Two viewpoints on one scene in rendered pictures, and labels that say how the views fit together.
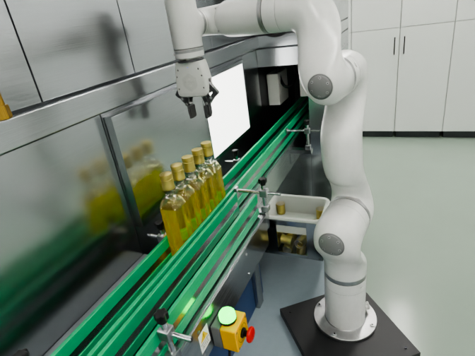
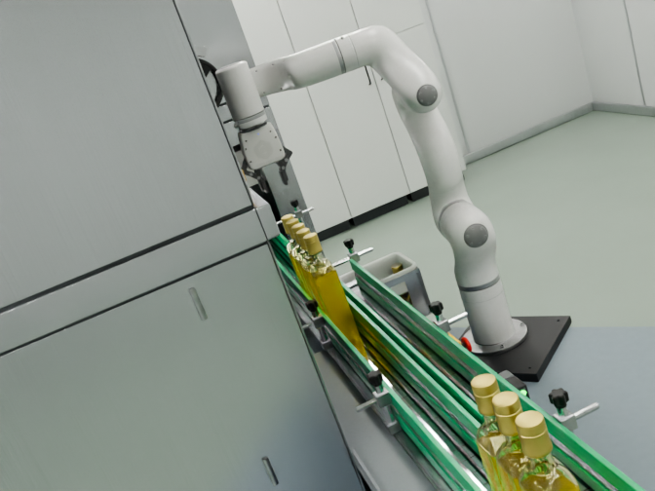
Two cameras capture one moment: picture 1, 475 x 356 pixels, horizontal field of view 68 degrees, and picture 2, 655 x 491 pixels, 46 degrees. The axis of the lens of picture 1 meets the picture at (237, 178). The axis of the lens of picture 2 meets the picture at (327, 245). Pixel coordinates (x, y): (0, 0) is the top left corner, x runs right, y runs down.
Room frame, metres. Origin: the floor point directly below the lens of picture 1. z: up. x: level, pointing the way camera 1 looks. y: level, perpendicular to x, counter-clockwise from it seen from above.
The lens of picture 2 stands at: (-0.53, 1.22, 1.87)
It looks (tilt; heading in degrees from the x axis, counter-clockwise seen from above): 18 degrees down; 322
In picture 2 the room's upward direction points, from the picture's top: 20 degrees counter-clockwise
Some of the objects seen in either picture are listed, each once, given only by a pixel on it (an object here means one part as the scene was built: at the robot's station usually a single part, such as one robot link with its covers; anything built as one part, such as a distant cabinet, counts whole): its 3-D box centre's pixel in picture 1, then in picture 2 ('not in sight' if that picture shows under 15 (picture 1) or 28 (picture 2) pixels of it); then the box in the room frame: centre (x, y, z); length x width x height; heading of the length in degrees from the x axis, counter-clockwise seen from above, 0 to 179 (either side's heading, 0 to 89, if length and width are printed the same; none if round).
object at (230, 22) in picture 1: (225, 19); (281, 75); (1.03, -0.03, 1.68); 0.30 x 0.16 x 0.09; 54
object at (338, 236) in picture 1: (341, 244); (471, 246); (0.78, -0.26, 1.08); 0.19 x 0.12 x 0.24; 144
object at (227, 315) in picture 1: (227, 314); not in sight; (0.66, 0.08, 1.01); 0.04 x 0.04 x 0.03
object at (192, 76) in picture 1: (193, 75); (259, 143); (1.07, 0.08, 1.54); 0.10 x 0.07 x 0.11; 63
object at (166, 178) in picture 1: (167, 181); (312, 244); (0.86, 0.19, 1.31); 0.04 x 0.04 x 0.04
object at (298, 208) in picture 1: (297, 216); (379, 283); (1.13, -0.20, 0.97); 0.22 x 0.17 x 0.09; 63
